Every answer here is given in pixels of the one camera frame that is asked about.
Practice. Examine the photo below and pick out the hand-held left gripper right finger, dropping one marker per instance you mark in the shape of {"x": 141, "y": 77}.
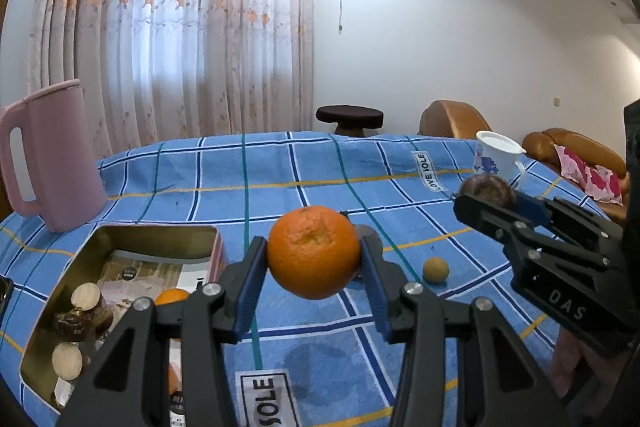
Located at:
{"x": 377, "y": 294}

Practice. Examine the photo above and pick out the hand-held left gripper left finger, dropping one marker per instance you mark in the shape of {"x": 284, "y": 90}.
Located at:
{"x": 245, "y": 294}

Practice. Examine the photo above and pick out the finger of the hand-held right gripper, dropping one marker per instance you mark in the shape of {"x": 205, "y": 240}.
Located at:
{"x": 490, "y": 219}
{"x": 532, "y": 205}

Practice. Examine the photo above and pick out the purple passion fruit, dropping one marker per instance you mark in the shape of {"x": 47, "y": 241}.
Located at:
{"x": 487, "y": 189}

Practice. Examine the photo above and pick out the orange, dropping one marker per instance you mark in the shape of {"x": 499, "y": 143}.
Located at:
{"x": 173, "y": 379}
{"x": 312, "y": 252}
{"x": 172, "y": 297}

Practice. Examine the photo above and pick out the pink metal tin box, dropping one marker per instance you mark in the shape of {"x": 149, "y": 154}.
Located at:
{"x": 150, "y": 239}

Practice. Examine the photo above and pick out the person's right forearm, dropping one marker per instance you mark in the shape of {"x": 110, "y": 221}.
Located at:
{"x": 575, "y": 357}

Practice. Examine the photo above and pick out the small tan round fruit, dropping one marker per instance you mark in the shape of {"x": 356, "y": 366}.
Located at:
{"x": 435, "y": 270}

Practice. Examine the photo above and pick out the white mug with blue print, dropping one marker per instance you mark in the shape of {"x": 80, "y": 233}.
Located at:
{"x": 492, "y": 157}

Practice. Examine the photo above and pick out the pink floral blanket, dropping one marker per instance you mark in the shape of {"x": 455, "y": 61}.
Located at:
{"x": 595, "y": 179}

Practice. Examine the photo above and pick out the printed paper leaflet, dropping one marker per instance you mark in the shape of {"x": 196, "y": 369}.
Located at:
{"x": 145, "y": 272}

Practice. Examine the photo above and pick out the brown leather sofa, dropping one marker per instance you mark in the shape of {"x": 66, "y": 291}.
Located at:
{"x": 450, "y": 122}

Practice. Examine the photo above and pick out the blue plaid tablecloth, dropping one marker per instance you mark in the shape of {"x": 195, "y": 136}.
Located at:
{"x": 300, "y": 167}

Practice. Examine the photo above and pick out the dark round wooden stool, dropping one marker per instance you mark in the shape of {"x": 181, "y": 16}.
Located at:
{"x": 350, "y": 114}

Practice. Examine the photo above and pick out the pink electric kettle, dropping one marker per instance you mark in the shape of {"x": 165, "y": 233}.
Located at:
{"x": 55, "y": 157}

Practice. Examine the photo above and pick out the dark flat object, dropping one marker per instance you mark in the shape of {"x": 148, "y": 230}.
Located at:
{"x": 5, "y": 299}

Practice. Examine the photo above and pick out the sheer floral curtain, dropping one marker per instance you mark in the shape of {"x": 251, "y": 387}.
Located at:
{"x": 175, "y": 32}

